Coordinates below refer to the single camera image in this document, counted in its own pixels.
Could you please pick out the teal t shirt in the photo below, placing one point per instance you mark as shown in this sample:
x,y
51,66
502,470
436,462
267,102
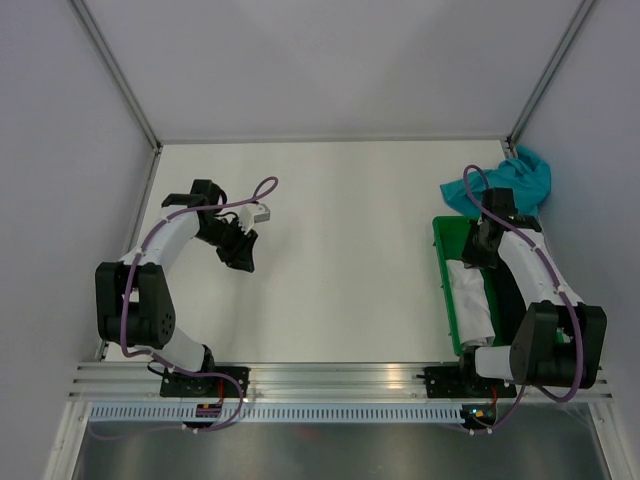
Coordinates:
x,y
527,174

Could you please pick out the black rolled t shirt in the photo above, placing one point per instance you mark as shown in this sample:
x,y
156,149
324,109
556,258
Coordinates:
x,y
510,303

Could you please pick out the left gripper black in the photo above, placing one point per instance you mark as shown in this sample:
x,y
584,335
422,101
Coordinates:
x,y
243,258

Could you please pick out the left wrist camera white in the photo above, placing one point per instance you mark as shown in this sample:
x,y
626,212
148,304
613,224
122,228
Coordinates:
x,y
251,214

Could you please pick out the white t shirt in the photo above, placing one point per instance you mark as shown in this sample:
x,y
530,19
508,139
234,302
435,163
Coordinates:
x,y
471,306

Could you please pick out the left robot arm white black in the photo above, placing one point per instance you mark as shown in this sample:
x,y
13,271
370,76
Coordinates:
x,y
134,305

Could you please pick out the left aluminium frame post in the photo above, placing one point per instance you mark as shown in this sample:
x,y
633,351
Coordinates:
x,y
101,46

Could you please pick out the white slotted cable duct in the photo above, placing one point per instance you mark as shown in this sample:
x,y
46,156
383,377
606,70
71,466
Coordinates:
x,y
277,412

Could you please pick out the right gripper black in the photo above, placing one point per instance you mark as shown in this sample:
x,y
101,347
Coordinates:
x,y
470,258

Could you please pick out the right aluminium frame post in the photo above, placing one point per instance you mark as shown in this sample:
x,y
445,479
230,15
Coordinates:
x,y
568,39

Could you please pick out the green plastic bin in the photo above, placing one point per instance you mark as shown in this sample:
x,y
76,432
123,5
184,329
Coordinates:
x,y
450,233

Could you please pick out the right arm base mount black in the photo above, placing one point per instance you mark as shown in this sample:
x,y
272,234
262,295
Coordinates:
x,y
450,382

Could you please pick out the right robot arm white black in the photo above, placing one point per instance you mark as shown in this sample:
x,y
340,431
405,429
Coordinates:
x,y
550,336

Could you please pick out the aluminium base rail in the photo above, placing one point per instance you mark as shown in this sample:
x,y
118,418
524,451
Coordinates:
x,y
268,383

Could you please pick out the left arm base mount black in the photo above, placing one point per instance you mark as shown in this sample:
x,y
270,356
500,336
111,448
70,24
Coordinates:
x,y
229,382

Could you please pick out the aluminium frame post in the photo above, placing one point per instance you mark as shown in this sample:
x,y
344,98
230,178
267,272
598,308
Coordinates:
x,y
568,39
101,46

